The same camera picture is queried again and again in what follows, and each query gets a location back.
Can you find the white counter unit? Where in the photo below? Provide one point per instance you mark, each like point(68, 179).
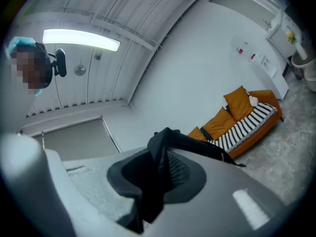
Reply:
point(281, 42)

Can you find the round ceiling fixture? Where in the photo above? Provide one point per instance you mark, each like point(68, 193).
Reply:
point(80, 70)

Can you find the blue face mask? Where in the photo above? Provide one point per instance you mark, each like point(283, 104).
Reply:
point(38, 92)

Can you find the person's head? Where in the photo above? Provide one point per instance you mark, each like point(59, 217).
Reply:
point(27, 68)

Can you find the yellow flowers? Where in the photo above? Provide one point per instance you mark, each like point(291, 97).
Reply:
point(290, 35)

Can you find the grey roller blind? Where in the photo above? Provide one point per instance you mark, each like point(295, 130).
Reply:
point(79, 139)
point(242, 9)

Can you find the small ceiling box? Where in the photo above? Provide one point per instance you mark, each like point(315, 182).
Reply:
point(97, 56)

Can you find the black head camera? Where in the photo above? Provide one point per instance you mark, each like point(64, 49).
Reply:
point(61, 63)

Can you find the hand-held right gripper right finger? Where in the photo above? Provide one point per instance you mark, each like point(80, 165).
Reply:
point(222, 194)

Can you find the blue hair cap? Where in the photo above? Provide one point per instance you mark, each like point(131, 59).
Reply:
point(21, 42)

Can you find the orange cushion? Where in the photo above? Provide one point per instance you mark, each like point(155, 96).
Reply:
point(196, 134)
point(239, 102)
point(218, 123)

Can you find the long ceiling light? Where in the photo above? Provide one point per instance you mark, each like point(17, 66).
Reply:
point(79, 39)

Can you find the white wall sign red patch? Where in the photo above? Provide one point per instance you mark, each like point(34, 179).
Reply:
point(238, 44)

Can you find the white cloth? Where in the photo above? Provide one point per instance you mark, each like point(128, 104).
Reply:
point(253, 100)

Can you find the white round chair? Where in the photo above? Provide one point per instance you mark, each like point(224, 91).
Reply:
point(304, 62)

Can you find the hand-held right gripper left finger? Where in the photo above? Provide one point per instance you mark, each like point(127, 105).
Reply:
point(93, 189)

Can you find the white cabinet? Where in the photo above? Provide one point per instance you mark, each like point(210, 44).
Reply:
point(271, 83)

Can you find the black cloth garment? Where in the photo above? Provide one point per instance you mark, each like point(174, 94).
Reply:
point(158, 142)

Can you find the orange sofa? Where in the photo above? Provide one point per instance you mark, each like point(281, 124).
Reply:
point(267, 102)

